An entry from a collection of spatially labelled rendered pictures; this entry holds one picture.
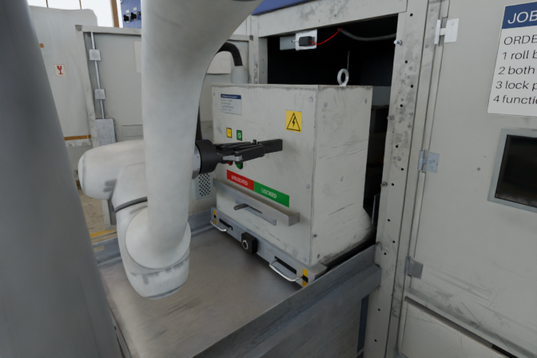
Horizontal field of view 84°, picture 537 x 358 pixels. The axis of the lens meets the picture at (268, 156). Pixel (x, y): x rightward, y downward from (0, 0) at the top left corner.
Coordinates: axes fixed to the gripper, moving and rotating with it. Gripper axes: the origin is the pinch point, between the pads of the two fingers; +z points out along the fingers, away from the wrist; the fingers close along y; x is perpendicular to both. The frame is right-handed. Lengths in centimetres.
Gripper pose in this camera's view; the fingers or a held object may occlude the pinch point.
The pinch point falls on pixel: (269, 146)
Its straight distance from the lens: 76.2
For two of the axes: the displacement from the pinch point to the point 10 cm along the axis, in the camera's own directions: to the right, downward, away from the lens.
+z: 8.1, -1.4, 5.6
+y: 5.8, 2.0, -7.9
